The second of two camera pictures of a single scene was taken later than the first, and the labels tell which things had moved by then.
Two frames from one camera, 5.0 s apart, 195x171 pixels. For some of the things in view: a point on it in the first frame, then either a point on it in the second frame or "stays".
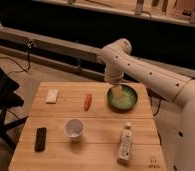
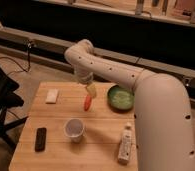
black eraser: (40, 139) stays
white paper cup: (74, 129) stays
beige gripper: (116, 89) → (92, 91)
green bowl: (128, 99) stays
